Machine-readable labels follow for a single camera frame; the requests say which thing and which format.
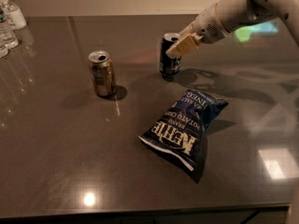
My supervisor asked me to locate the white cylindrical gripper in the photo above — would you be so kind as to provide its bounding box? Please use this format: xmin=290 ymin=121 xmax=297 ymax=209
xmin=165 ymin=3 xmax=233 ymax=59

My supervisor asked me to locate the dark blue pepsi can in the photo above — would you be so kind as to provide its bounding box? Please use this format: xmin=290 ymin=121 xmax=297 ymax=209
xmin=160 ymin=33 xmax=181 ymax=77

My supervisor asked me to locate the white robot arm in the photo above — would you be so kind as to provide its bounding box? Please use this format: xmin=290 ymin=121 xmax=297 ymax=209
xmin=165 ymin=0 xmax=299 ymax=59

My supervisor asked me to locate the gold soda can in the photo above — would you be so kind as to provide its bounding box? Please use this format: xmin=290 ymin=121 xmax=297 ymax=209
xmin=88 ymin=50 xmax=116 ymax=97

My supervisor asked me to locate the blue Kettle chips bag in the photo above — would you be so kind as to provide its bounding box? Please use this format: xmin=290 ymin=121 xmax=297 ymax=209
xmin=139 ymin=90 xmax=229 ymax=183

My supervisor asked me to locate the white hand sanitizer bottle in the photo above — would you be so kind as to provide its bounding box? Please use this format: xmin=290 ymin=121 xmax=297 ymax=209
xmin=0 ymin=0 xmax=27 ymax=30

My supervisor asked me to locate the clear plastic water bottle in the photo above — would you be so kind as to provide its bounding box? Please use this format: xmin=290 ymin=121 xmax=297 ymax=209
xmin=0 ymin=8 xmax=19 ymax=49

